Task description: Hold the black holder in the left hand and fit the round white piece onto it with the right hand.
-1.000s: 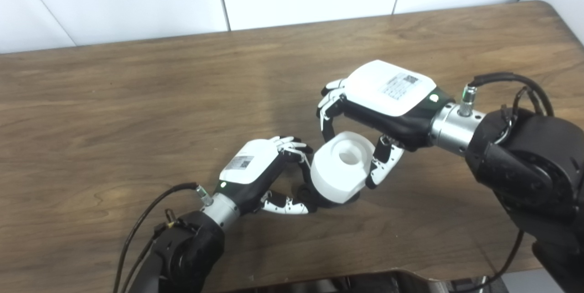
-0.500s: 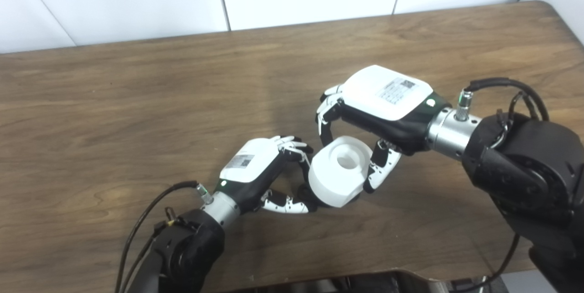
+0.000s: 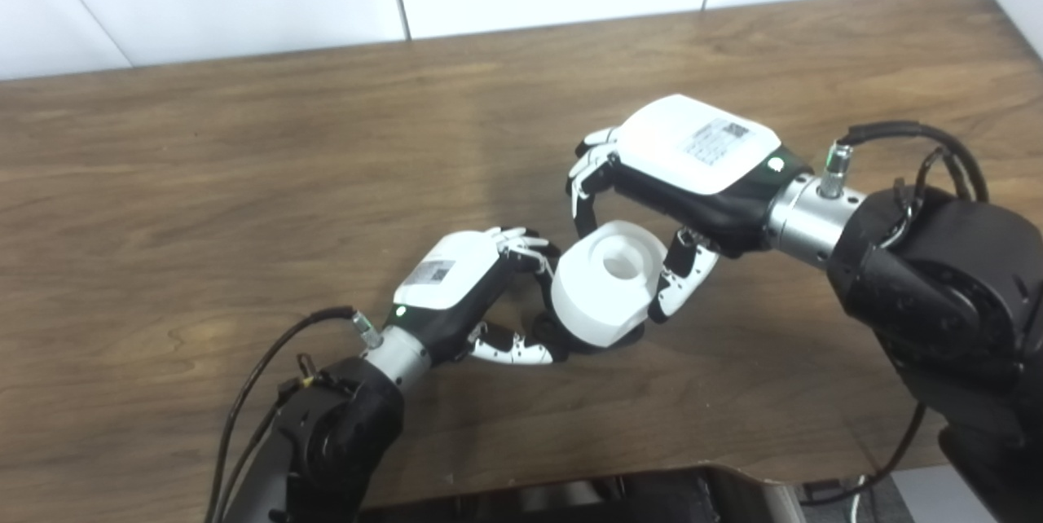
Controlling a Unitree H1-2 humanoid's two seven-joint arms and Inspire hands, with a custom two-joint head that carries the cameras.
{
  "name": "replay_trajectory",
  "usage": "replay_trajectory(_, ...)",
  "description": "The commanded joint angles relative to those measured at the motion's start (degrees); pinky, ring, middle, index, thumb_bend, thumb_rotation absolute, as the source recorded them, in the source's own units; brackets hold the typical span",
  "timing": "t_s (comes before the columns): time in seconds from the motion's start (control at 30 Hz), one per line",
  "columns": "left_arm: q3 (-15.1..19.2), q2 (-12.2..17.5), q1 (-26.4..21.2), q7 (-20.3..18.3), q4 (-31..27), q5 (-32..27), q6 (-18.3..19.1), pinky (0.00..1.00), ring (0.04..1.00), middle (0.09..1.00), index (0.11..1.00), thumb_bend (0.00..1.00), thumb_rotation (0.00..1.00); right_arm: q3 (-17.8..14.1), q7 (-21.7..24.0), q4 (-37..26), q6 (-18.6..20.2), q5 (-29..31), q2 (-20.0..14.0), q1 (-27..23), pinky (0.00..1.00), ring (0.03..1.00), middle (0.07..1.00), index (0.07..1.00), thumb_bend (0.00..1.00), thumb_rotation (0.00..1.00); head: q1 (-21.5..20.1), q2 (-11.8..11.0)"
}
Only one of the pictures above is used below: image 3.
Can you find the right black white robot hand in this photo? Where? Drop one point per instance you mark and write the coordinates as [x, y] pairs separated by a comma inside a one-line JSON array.
[[693, 148]]

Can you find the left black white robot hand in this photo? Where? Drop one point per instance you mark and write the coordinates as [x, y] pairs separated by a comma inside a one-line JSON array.
[[448, 270]]

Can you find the black flanged holder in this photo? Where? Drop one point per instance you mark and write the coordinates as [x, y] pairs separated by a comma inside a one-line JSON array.
[[550, 331]]

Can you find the round white plastic piece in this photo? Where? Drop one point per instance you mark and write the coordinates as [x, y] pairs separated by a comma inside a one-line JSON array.
[[587, 295]]

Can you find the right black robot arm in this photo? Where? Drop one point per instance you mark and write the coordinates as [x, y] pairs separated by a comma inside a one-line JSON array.
[[937, 287]]

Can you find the black robot torso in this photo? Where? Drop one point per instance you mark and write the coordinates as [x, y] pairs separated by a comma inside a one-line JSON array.
[[652, 498]]

